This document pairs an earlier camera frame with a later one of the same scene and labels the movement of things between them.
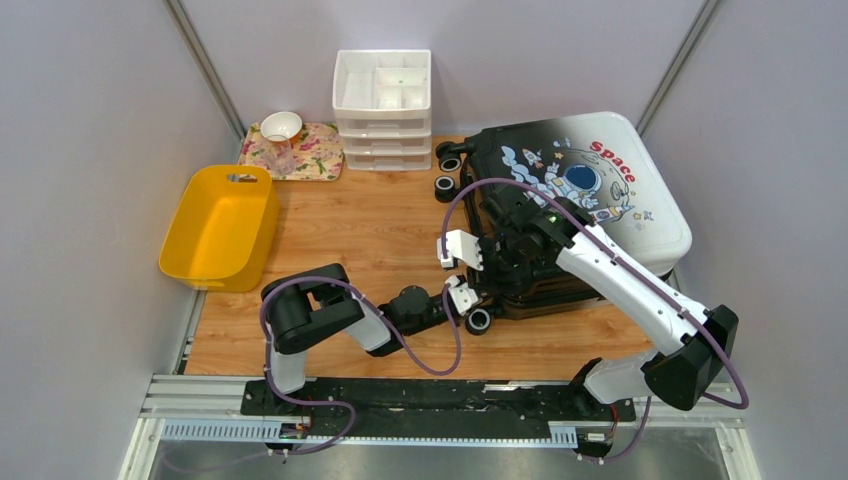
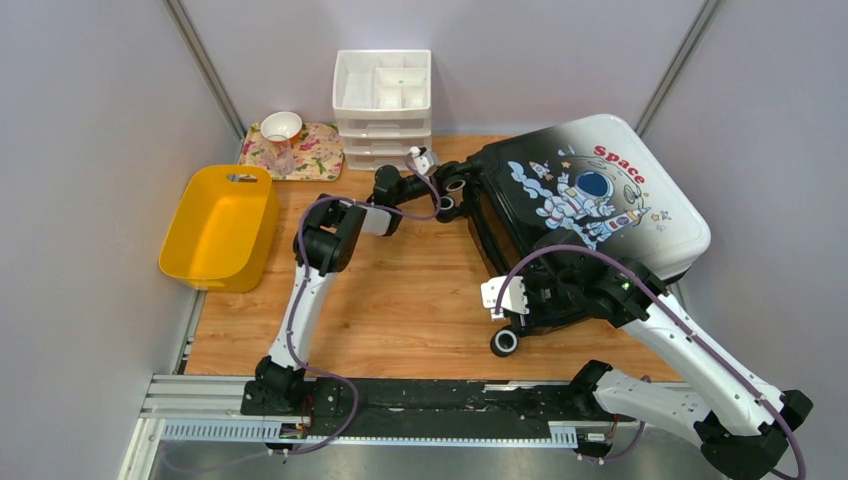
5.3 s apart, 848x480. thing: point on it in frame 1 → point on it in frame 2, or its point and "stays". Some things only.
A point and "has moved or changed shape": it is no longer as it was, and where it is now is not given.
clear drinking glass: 281,159 stays
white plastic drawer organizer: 383,102 stays
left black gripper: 459,319 → 428,189
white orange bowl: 282,126 stays
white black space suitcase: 600,164 has moved or changed shape
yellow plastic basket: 224,235 stays
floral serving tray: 318,150 stays
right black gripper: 505,283 → 536,318
